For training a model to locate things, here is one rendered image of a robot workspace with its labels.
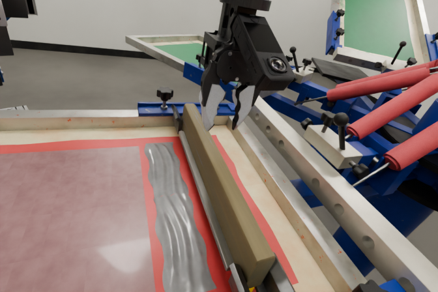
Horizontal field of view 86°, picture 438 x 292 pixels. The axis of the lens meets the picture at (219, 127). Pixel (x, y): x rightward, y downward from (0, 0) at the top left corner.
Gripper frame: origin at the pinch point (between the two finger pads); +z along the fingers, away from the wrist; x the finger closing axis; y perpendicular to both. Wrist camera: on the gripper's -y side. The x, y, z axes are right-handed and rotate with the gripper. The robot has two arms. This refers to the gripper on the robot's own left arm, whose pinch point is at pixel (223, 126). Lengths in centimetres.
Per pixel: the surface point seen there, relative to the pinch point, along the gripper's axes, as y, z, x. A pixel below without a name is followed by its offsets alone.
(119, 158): 13.5, 16.8, 17.1
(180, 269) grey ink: -13.8, 16.7, 8.9
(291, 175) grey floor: 85, 112, -123
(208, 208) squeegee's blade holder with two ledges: -6.6, 13.0, 2.6
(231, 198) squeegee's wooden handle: -10.2, 6.5, 1.2
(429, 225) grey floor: 14, 113, -213
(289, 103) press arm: 47, 19, -55
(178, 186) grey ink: 2.7, 16.6, 5.9
